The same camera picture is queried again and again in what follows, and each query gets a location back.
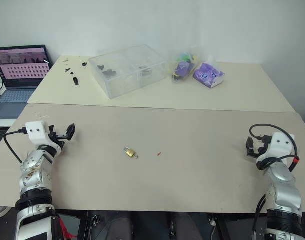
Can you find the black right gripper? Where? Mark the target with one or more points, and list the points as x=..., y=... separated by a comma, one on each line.
x=260, y=150

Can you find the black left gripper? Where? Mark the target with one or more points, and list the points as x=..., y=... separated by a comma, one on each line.
x=58, y=139

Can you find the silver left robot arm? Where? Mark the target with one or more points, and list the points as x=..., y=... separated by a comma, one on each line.
x=32, y=175

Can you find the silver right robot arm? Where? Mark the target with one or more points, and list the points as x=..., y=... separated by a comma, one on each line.
x=283, y=187

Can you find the black rectangular small part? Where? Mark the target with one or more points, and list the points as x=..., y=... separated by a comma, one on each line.
x=76, y=81

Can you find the black wedge small part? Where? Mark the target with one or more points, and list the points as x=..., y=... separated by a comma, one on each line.
x=67, y=70

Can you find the black round small part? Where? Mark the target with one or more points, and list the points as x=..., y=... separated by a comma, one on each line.
x=84, y=64

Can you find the small thin dark scrap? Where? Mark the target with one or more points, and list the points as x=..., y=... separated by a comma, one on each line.
x=65, y=59

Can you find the open laptop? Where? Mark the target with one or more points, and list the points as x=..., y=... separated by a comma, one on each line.
x=15, y=75

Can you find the brass padlock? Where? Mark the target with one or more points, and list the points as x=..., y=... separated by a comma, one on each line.
x=130, y=152

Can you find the black parts pile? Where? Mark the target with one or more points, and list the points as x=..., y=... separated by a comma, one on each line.
x=108, y=72

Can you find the purple tissue pack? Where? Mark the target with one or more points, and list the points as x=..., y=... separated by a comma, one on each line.
x=208, y=75

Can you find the clear plastic compartment box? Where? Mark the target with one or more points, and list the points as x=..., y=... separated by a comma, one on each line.
x=132, y=75

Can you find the cream board sheet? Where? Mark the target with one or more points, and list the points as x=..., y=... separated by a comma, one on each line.
x=167, y=97

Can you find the red cloth strip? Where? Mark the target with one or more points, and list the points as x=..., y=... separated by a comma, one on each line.
x=66, y=230

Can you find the clear bag of colourful items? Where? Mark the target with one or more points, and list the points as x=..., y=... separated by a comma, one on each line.
x=181, y=67

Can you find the dark rounded shape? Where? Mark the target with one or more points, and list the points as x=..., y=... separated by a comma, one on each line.
x=120, y=226

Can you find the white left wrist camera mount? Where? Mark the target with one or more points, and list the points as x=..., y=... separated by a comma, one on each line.
x=37, y=133

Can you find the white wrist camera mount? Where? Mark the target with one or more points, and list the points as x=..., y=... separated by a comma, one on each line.
x=37, y=133
x=280, y=145

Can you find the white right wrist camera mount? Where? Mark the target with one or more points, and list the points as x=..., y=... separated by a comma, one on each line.
x=280, y=145

